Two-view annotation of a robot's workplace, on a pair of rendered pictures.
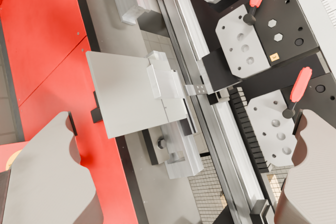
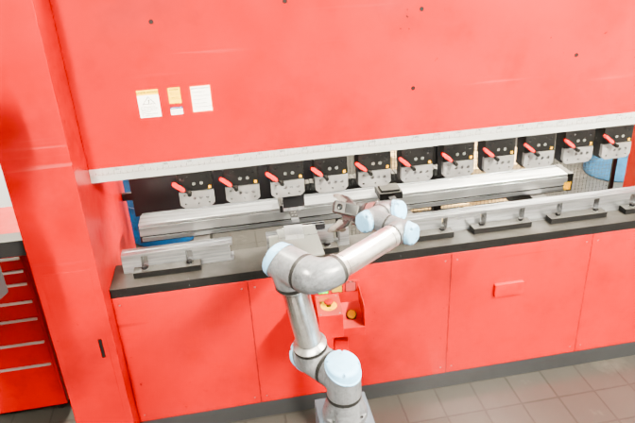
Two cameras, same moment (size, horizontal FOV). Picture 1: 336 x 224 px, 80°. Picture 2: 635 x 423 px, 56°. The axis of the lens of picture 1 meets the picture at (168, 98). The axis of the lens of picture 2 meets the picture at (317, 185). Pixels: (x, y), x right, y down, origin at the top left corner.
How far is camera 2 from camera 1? 2.21 m
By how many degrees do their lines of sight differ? 21
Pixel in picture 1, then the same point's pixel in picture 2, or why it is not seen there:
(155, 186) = not seen: hidden behind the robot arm
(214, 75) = (296, 203)
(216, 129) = (320, 209)
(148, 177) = not seen: hidden behind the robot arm
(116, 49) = (259, 262)
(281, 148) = (340, 182)
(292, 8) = (283, 165)
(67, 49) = (246, 304)
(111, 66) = not seen: hidden behind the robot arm
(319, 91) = (319, 164)
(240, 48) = (290, 188)
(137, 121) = (317, 245)
